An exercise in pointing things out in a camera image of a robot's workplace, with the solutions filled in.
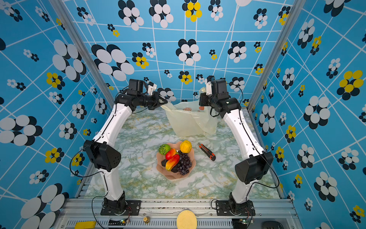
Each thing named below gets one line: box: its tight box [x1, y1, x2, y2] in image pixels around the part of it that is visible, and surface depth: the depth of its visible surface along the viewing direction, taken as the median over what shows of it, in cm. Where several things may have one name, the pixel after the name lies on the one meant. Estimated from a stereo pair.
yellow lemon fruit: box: [179, 140, 193, 154], surface depth 88 cm
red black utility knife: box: [197, 142, 216, 162], surface depth 95 cm
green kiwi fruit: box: [158, 144, 171, 156], surface depth 86 cm
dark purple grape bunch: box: [171, 150, 193, 176], surface depth 83 cm
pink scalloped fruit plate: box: [156, 141, 197, 181], surface depth 85 cm
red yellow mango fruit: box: [165, 154, 181, 172], surface depth 82 cm
